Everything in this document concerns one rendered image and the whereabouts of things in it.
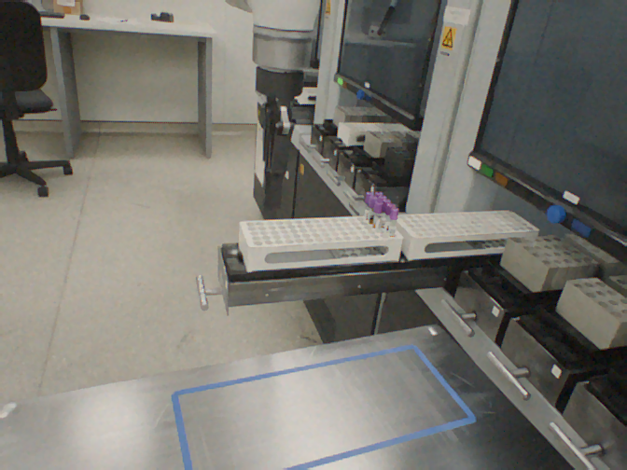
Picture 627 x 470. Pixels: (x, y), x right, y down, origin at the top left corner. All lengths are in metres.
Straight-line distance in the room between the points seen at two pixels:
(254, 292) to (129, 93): 3.61
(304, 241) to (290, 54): 0.32
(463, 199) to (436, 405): 0.59
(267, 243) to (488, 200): 0.54
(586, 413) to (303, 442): 0.42
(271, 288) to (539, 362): 0.45
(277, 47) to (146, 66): 3.60
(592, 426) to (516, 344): 0.17
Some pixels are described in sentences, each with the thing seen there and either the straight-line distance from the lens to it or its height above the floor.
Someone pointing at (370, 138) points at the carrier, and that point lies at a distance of 1.55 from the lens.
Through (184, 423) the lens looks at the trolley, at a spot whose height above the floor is 0.82.
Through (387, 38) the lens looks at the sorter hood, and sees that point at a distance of 1.50.
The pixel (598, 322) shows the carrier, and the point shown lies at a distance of 0.89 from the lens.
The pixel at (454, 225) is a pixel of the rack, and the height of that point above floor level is 0.86.
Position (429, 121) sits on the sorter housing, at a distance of 1.28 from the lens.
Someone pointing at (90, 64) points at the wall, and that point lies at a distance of 4.36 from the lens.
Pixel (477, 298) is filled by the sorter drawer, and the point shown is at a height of 0.78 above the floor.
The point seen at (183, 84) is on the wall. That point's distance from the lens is 4.37.
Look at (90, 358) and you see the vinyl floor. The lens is 1.99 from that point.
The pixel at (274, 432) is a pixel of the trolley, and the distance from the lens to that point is 0.61.
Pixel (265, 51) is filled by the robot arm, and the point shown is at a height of 1.18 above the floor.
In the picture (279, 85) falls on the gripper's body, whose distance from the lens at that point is 0.78.
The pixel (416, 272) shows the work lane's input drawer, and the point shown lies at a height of 0.80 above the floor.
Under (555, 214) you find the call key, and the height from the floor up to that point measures 0.98.
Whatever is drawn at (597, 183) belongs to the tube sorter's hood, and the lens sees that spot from 0.87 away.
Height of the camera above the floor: 1.28
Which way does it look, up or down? 27 degrees down
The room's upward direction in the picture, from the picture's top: 6 degrees clockwise
